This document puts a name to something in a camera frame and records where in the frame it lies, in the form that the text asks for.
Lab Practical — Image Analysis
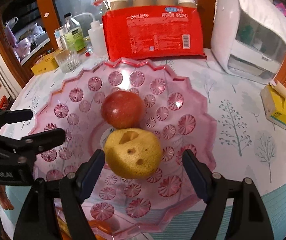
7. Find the brown overripe banana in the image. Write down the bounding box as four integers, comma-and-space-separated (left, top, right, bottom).
55, 207, 71, 239

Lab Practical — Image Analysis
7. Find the clear bottle green label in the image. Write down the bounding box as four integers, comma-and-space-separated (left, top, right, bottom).
63, 12, 86, 51

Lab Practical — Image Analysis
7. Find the orange tangerine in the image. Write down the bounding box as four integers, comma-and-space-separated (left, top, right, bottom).
88, 220, 112, 235

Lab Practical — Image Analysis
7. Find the small white carton box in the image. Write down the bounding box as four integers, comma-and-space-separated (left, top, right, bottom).
54, 26, 66, 49

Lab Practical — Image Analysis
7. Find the white squeeze bottle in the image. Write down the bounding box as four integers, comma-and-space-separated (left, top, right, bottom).
74, 12, 107, 56

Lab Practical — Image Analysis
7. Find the white countertop appliance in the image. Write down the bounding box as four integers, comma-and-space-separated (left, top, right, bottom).
211, 0, 286, 84

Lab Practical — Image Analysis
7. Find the clear glass cup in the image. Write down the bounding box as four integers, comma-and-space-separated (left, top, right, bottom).
55, 49, 81, 73

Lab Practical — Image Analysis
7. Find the red apple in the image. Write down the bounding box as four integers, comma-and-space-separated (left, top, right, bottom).
101, 90, 145, 129

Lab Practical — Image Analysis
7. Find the white cloth on appliance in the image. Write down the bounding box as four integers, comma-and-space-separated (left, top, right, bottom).
238, 0, 286, 45

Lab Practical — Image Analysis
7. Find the teal striped table mat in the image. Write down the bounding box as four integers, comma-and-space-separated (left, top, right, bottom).
133, 176, 286, 240

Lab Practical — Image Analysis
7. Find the red paper cup package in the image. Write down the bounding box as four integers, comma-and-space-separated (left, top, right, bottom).
95, 0, 205, 61

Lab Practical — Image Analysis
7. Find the yellow tissue pack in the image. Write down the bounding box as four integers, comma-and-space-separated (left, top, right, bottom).
261, 80, 286, 130

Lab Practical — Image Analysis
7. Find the yellow spotted pear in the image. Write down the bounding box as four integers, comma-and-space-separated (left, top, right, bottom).
103, 128, 163, 179

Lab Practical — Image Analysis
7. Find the yellow flat box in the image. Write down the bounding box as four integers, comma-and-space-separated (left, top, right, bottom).
31, 49, 61, 75

